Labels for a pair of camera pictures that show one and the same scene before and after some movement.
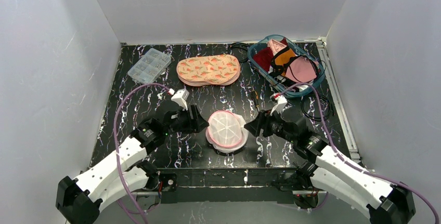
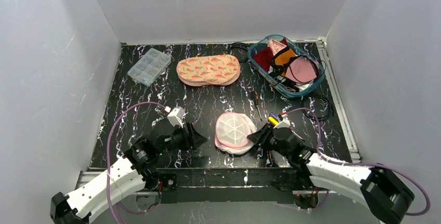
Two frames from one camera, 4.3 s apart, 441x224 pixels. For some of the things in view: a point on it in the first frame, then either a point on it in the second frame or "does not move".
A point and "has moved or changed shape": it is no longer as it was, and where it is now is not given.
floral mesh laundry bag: x=221 y=69 does not move
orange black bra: x=279 y=60 does not move
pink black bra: x=301 y=69 does not move
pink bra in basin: x=275 y=46 does not move
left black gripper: x=192 y=119 to x=187 y=136
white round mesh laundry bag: x=226 y=132 has moved or changed shape
